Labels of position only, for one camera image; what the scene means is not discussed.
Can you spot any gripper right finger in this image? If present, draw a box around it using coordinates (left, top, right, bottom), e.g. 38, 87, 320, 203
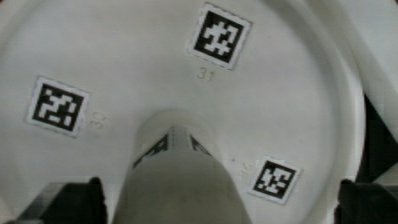
335, 180, 398, 224

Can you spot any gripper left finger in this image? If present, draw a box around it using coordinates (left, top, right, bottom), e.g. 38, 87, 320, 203
16, 177, 109, 224

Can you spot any white cylindrical table leg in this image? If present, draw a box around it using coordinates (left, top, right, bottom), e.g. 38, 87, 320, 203
112, 125, 255, 224

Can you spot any white round table top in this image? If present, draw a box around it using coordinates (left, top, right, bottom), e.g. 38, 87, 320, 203
0, 0, 365, 224

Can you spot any white U-shaped fence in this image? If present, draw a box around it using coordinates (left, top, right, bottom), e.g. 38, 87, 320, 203
308, 0, 398, 185

